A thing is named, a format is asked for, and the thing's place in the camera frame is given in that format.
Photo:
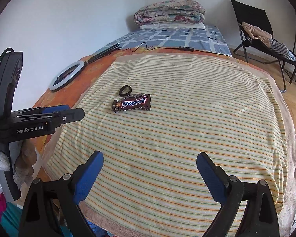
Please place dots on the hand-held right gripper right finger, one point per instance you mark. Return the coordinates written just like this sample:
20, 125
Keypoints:
209, 175

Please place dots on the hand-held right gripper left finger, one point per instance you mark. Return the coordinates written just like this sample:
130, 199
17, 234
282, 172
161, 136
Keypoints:
88, 175

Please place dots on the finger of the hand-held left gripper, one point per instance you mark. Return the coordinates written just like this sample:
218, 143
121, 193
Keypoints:
69, 116
54, 109

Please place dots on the brown chocolate bar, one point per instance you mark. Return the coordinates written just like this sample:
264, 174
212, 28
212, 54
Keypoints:
133, 103

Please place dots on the brown fuzzy cloth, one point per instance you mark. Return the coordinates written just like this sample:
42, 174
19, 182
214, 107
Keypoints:
26, 160

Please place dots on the striped yellow blanket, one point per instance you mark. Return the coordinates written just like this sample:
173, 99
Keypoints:
175, 116

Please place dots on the teal cloth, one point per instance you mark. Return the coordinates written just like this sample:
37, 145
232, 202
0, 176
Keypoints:
12, 222

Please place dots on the black inline remote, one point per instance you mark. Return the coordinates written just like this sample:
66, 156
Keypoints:
186, 48

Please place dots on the blue checkered bed sheet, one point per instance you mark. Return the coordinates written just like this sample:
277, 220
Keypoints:
177, 37

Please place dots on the striped garment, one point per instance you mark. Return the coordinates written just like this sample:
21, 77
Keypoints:
282, 50

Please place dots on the folded floral quilt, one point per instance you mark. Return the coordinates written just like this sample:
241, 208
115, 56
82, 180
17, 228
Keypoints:
170, 12

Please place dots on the beige garment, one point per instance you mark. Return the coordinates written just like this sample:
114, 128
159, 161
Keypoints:
257, 33

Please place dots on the black folding chair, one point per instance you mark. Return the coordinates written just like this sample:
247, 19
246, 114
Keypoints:
251, 12

